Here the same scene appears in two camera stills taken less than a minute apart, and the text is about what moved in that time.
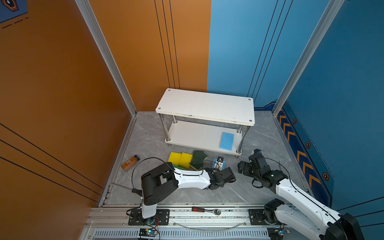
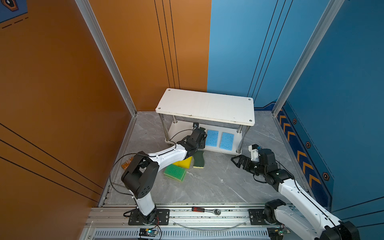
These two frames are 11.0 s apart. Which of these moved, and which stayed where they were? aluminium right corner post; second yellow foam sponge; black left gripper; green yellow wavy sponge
Moved: black left gripper
Stayed: second yellow foam sponge; aluminium right corner post; green yellow wavy sponge
